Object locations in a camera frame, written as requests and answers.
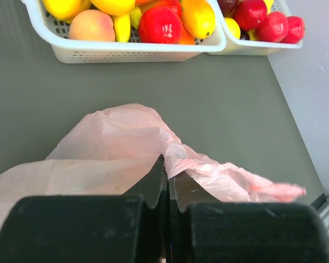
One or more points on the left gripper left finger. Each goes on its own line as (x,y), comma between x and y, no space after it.
(104,228)

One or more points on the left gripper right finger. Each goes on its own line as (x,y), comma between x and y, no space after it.
(204,229)

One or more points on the pink plastic bag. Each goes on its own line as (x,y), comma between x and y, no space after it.
(109,151)

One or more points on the peach fruit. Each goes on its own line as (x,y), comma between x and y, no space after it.
(92,25)

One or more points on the right white plastic basket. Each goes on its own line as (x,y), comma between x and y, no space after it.
(248,44)

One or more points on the white plastic basket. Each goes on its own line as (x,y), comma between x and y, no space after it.
(248,44)
(55,32)

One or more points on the left white plastic basket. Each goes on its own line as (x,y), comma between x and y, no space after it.
(55,32)

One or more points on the small yellow banana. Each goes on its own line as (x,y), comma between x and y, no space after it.
(122,27)

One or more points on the red apple left basket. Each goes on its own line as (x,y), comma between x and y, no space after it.
(160,25)

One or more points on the yellow lemon right basket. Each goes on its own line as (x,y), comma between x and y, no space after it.
(233,27)

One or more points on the yellow lemon basket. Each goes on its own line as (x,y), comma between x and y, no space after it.
(114,7)
(233,27)

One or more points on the orange yellow mango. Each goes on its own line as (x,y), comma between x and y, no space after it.
(198,18)

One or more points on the red apple front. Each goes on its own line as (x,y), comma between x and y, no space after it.
(273,28)

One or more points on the red apple far right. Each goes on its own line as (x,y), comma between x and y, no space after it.
(296,30)

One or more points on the yellow lemon left basket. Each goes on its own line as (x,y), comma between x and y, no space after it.
(114,7)

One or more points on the red apple middle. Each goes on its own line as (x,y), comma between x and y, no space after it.
(249,14)

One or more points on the dark red apple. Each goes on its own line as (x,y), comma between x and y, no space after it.
(227,6)

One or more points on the yellow lemon far left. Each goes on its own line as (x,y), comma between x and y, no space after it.
(66,10)

